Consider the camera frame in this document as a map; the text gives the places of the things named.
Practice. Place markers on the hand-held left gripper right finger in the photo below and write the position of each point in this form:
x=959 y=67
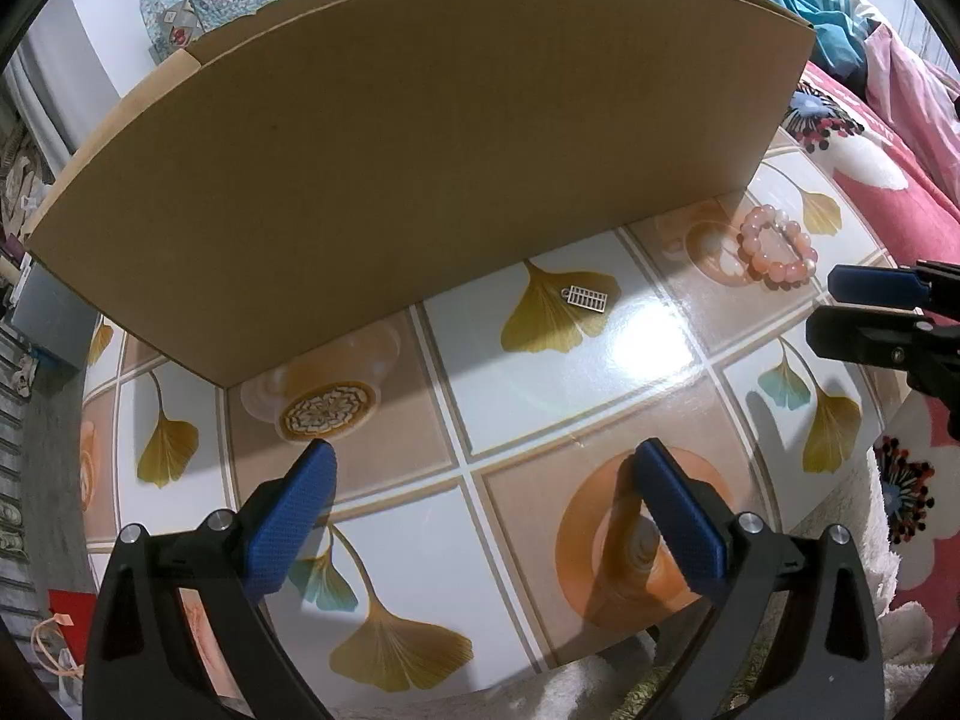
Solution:
x=682 y=525

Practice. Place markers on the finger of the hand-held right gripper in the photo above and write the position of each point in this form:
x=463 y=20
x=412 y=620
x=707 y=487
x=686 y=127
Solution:
x=870 y=285
x=855 y=334

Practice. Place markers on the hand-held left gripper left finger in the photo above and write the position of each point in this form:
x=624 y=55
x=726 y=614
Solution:
x=292 y=521

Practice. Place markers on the small silver abacus charm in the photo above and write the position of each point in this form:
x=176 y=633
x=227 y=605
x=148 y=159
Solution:
x=587 y=298

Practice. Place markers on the brown cardboard box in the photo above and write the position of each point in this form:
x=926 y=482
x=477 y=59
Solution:
x=412 y=165

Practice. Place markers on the red floral blanket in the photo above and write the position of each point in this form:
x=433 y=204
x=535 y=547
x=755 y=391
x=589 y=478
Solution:
x=900 y=202

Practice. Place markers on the pink cloth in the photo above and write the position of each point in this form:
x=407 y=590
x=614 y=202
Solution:
x=922 y=105

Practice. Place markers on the red gift bag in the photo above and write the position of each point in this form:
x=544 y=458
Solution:
x=71 y=615

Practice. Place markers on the blue blanket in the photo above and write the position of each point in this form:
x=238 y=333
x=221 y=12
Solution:
x=825 y=22

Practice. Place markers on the pair of white shoes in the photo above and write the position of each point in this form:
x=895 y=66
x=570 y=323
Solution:
x=13 y=529

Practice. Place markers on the metal railing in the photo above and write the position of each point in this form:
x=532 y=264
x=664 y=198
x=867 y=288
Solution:
x=11 y=420

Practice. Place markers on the pair of sandals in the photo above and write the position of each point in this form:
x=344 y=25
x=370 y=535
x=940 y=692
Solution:
x=25 y=379

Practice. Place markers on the grey storage box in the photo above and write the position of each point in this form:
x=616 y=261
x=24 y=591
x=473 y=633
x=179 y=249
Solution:
x=45 y=315

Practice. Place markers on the white curtain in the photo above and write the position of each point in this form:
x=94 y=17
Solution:
x=37 y=105

